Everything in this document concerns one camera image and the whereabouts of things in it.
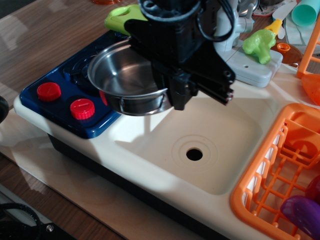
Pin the orange dish rack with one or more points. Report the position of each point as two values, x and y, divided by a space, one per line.
284 165

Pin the stainless steel pan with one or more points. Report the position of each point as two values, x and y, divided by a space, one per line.
125 81

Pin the dark red toy item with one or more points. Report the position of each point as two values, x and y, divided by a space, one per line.
313 190

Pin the purple toy eggplant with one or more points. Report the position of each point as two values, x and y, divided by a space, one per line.
304 213

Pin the steel pot behind faucet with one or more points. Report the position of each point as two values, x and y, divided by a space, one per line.
243 6

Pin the green toy broccoli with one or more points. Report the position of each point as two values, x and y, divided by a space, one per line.
259 44

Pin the cream toy sink unit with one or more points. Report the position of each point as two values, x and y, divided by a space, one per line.
191 160

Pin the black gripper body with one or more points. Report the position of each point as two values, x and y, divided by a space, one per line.
183 42

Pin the green plastic cutting board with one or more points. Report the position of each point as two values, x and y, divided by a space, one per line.
116 18

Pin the orange toy spatula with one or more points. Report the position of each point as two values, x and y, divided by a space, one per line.
311 85

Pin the black bracket bottom left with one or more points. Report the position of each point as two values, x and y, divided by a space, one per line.
20 222

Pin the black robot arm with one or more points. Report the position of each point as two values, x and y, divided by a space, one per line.
154 7

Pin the grey toy faucet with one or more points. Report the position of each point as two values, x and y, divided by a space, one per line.
247 67

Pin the teal plastic cup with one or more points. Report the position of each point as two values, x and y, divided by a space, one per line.
306 12

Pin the orange pot lid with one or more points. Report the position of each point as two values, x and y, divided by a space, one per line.
291 55

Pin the blue toy stove top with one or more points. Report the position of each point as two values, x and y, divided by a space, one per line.
71 75

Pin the red stove knob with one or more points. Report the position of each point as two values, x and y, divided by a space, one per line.
48 92
82 109

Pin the yellow handled toy utensil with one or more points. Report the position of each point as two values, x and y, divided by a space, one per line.
276 28

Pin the left red stove knob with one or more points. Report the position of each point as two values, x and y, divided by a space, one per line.
48 92

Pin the right red stove knob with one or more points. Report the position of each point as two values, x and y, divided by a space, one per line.
82 109

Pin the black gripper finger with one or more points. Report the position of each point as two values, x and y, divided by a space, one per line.
218 91
180 88

